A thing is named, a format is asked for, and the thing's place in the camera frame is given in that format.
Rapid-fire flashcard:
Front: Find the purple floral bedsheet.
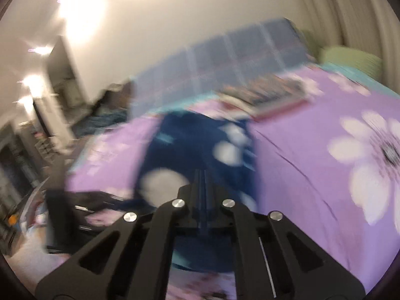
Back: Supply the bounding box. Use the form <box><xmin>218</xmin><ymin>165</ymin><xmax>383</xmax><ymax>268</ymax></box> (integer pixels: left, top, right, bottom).
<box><xmin>66</xmin><ymin>62</ymin><xmax>400</xmax><ymax>300</ymax></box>

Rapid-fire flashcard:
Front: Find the stack of folded clothes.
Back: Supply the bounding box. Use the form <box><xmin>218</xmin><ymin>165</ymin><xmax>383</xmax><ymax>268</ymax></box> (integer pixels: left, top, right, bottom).
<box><xmin>218</xmin><ymin>74</ymin><xmax>306</xmax><ymax>106</ymax></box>

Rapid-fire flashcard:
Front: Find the folded pink garment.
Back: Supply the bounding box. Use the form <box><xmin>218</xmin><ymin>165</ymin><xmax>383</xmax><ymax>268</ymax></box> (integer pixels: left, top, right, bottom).
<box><xmin>250</xmin><ymin>97</ymin><xmax>311</xmax><ymax>122</ymax></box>

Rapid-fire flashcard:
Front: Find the blue plaid quilt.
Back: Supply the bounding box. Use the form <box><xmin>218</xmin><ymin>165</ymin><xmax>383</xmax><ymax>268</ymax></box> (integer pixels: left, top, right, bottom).
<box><xmin>129</xmin><ymin>17</ymin><xmax>309</xmax><ymax>119</ymax></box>

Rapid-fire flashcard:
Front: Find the blue star print fleece garment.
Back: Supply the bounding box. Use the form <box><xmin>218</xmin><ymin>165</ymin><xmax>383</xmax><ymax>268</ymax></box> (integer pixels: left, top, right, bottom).
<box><xmin>119</xmin><ymin>112</ymin><xmax>261</xmax><ymax>272</ymax></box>

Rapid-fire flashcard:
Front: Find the teal fleece blanket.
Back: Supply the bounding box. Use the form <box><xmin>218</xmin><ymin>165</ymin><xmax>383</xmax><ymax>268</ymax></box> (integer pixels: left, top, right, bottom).
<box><xmin>72</xmin><ymin>112</ymin><xmax>129</xmax><ymax>139</ymax></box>

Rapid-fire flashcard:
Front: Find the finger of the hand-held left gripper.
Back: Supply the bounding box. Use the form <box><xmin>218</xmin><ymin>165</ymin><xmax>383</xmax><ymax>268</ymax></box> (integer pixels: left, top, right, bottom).
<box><xmin>73</xmin><ymin>192</ymin><xmax>126</xmax><ymax>215</ymax></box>

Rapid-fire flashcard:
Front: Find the green pillow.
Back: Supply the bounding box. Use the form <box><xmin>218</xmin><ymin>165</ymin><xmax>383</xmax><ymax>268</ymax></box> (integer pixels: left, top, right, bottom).
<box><xmin>319</xmin><ymin>45</ymin><xmax>384</xmax><ymax>82</ymax></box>

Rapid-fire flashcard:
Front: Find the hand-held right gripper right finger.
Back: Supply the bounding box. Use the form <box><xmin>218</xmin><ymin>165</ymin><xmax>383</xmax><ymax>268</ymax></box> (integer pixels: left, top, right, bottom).
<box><xmin>203</xmin><ymin>169</ymin><xmax>366</xmax><ymax>300</ymax></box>

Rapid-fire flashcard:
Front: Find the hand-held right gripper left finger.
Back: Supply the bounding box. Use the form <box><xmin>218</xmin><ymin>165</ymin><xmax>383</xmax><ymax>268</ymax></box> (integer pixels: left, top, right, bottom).
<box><xmin>36</xmin><ymin>169</ymin><xmax>204</xmax><ymax>300</ymax></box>

